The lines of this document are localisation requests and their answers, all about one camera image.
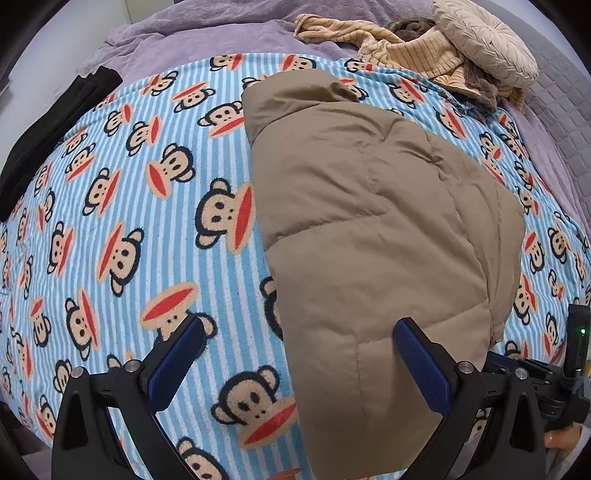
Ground black cloth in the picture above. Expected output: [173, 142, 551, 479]
[0, 66, 123, 222]

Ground brown fuzzy cloth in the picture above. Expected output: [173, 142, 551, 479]
[383, 17, 437, 44]

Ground round pleated beige cushion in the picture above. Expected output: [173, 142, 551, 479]
[431, 0, 540, 88]

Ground purple bedspread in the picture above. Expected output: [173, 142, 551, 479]
[76, 0, 439, 88]

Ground grey quilted bed cover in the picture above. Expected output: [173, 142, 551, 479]
[499, 0, 591, 204]

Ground khaki puffer jacket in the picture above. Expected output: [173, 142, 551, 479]
[241, 71, 527, 480]

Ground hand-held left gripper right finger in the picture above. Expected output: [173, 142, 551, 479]
[392, 316, 548, 480]

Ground monkey print striped blanket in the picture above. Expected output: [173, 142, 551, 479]
[0, 52, 591, 480]

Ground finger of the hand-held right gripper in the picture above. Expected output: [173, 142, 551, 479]
[484, 351, 555, 384]

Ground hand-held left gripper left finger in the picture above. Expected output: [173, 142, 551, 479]
[51, 315, 205, 480]

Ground person's right hand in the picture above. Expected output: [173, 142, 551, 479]
[544, 422, 585, 455]

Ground beige striped garment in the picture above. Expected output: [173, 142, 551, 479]
[294, 13, 525, 112]

